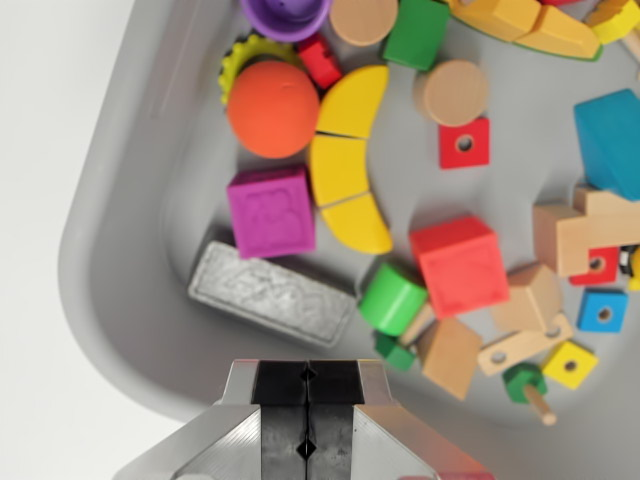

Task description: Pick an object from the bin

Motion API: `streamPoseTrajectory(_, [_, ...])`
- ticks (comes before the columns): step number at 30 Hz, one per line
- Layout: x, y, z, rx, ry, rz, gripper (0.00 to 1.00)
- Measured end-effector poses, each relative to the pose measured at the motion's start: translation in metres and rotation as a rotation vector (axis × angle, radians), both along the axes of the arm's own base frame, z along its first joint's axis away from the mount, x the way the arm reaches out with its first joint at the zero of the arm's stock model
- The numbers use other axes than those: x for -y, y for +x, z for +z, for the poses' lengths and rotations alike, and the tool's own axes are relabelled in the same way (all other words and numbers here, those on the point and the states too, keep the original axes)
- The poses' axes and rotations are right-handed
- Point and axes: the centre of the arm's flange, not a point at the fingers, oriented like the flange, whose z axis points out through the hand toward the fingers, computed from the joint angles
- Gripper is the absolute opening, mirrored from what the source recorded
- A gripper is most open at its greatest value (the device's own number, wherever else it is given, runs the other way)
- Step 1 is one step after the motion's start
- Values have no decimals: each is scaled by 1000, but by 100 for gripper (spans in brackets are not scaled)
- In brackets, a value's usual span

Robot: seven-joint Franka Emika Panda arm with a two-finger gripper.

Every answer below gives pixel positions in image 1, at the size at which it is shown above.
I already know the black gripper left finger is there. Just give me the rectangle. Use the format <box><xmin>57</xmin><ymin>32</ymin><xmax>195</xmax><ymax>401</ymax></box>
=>
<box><xmin>112</xmin><ymin>358</ymin><xmax>309</xmax><ymax>480</ymax></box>

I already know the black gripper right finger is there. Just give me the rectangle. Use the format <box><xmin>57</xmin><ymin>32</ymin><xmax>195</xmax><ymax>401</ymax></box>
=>
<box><xmin>306</xmin><ymin>358</ymin><xmax>497</xmax><ymax>480</ymax></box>

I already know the grey plastic bin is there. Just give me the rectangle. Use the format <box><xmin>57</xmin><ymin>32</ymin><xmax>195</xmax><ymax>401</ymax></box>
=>
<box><xmin>56</xmin><ymin>0</ymin><xmax>640</xmax><ymax>480</ymax></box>

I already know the green bolt with threaded shaft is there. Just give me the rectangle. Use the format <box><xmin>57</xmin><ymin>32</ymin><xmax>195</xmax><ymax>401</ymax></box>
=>
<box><xmin>374</xmin><ymin>301</ymin><xmax>437</xmax><ymax>373</ymax></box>

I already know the natural wooden block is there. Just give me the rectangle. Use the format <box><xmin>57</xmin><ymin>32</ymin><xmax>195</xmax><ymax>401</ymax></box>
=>
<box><xmin>531</xmin><ymin>201</ymin><xmax>592</xmax><ymax>279</ymax></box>
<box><xmin>416</xmin><ymin>316</ymin><xmax>485</xmax><ymax>402</ymax></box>
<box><xmin>571</xmin><ymin>184</ymin><xmax>640</xmax><ymax>249</ymax></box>
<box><xmin>491</xmin><ymin>263</ymin><xmax>564</xmax><ymax>334</ymax></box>

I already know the green wooden cylinder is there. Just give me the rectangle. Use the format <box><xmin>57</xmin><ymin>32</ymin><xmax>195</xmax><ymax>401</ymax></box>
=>
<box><xmin>357</xmin><ymin>262</ymin><xmax>429</xmax><ymax>338</ymax></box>

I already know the silver embossed rectangular block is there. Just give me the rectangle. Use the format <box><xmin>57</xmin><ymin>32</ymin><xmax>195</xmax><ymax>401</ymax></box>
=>
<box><xmin>187</xmin><ymin>240</ymin><xmax>358</xmax><ymax>350</ymax></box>

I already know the green hex nut on dowel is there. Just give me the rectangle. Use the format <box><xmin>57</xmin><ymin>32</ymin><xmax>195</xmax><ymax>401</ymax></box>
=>
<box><xmin>501</xmin><ymin>362</ymin><xmax>558</xmax><ymax>427</ymax></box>

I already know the red embossed cube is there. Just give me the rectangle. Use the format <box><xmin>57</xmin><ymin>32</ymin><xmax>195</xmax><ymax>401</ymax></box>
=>
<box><xmin>409</xmin><ymin>215</ymin><xmax>512</xmax><ymax>320</ymax></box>

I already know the yellow square nut with hole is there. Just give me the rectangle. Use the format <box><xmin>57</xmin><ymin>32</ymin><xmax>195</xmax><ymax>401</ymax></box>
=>
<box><xmin>541</xmin><ymin>340</ymin><xmax>600</xmax><ymax>390</ymax></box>

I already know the purple embossed cube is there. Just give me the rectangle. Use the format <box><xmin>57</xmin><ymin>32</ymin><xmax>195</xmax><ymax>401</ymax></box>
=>
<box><xmin>226</xmin><ymin>165</ymin><xmax>318</xmax><ymax>260</ymax></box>

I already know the blue square nut with hole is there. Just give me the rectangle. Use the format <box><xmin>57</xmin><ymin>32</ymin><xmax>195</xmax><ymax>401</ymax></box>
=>
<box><xmin>576</xmin><ymin>289</ymin><xmax>630</xmax><ymax>335</ymax></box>

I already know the red square nut with hole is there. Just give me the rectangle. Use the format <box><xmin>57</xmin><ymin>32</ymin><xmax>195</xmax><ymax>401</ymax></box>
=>
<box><xmin>569</xmin><ymin>245</ymin><xmax>622</xmax><ymax>288</ymax></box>
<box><xmin>438</xmin><ymin>117</ymin><xmax>492</xmax><ymax>171</ymax></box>

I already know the yellow wooden sliced banana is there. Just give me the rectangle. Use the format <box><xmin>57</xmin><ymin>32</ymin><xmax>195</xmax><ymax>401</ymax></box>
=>
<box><xmin>309</xmin><ymin>64</ymin><xmax>395</xmax><ymax>257</ymax></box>

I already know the orange foam ball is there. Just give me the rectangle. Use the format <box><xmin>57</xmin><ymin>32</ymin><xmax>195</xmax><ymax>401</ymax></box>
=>
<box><xmin>226</xmin><ymin>60</ymin><xmax>322</xmax><ymax>160</ymax></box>

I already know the natural wooden cylinder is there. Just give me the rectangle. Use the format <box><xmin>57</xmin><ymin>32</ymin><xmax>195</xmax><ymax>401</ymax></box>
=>
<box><xmin>327</xmin><ymin>0</ymin><xmax>400</xmax><ymax>48</ymax></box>
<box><xmin>412</xmin><ymin>59</ymin><xmax>490</xmax><ymax>127</ymax></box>

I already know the teal wooden block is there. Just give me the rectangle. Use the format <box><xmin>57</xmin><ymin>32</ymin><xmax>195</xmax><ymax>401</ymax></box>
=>
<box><xmin>572</xmin><ymin>88</ymin><xmax>640</xmax><ymax>202</ymax></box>

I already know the red notched wooden block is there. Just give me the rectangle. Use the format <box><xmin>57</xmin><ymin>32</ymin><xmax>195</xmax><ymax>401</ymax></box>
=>
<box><xmin>297</xmin><ymin>33</ymin><xmax>344</xmax><ymax>91</ymax></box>

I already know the green wooden cube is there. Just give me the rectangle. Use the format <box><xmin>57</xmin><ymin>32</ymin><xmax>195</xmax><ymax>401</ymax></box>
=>
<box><xmin>383</xmin><ymin>0</ymin><xmax>452</xmax><ymax>72</ymax></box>

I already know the purple plastic cup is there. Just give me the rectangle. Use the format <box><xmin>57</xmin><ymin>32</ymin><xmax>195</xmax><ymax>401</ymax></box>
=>
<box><xmin>239</xmin><ymin>0</ymin><xmax>334</xmax><ymax>44</ymax></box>

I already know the mustard yellow segmented wooden toy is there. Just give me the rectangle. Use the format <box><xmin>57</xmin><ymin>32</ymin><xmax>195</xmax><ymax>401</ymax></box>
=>
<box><xmin>446</xmin><ymin>0</ymin><xmax>604</xmax><ymax>64</ymax></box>

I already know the yellow wooden bolt head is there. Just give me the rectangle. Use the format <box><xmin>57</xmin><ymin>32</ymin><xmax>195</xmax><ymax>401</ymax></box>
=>
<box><xmin>584</xmin><ymin>0</ymin><xmax>640</xmax><ymax>47</ymax></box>

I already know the yellow-green ruffled ring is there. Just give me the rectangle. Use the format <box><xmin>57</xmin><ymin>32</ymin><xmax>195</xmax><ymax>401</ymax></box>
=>
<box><xmin>219</xmin><ymin>33</ymin><xmax>302</xmax><ymax>107</ymax></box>

